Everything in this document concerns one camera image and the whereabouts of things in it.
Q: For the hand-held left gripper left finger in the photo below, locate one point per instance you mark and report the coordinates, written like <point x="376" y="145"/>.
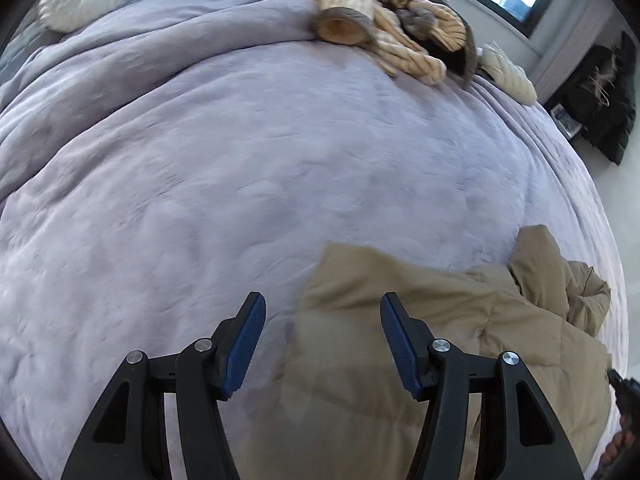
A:
<point x="242" y="350"/>

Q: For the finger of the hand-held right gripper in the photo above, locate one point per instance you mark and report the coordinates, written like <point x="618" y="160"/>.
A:
<point x="627" y="397"/>

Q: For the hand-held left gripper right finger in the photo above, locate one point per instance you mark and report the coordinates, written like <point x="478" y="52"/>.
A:
<point x="400" y="345"/>

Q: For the khaki puffer jacket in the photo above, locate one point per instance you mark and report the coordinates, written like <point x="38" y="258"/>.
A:
<point x="525" y="335"/>

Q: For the person's right hand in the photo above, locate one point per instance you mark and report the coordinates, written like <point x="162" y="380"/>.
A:
<point x="616" y="447"/>

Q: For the lilac plush blanket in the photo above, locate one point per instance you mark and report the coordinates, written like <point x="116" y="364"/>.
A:
<point x="225" y="170"/>

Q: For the black hanging coat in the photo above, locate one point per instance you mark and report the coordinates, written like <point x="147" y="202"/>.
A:
<point x="600" y="105"/>

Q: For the white quilted garment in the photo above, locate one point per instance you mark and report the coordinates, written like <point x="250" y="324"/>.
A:
<point x="510" y="72"/>

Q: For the dark garment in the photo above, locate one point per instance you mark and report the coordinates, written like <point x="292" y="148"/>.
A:
<point x="462" y="55"/>

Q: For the cream striped fuzzy garment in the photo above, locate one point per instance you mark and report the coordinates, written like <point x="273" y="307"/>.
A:
<point x="380" y="25"/>

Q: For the grey curtain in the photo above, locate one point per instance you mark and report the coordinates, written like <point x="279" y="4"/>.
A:
<point x="570" y="45"/>

